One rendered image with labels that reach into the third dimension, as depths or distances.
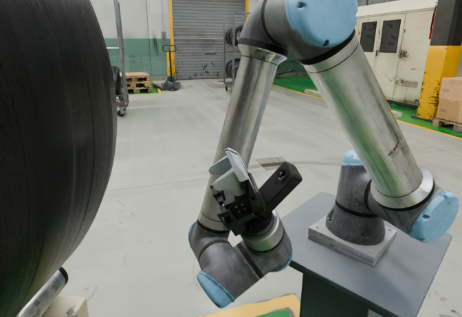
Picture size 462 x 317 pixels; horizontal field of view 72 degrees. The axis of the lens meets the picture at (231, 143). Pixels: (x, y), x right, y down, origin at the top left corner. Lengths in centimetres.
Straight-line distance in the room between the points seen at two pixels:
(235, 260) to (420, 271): 61
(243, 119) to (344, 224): 54
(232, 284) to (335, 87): 45
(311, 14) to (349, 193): 64
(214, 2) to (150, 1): 218
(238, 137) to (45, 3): 51
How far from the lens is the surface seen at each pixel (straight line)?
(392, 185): 86
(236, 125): 72
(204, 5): 1188
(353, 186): 104
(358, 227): 110
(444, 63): 611
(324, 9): 59
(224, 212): 56
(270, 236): 65
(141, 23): 1158
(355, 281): 102
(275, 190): 59
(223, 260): 73
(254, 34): 70
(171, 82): 890
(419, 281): 110
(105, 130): 34
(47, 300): 54
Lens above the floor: 123
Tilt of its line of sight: 18 degrees down
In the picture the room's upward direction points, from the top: straight up
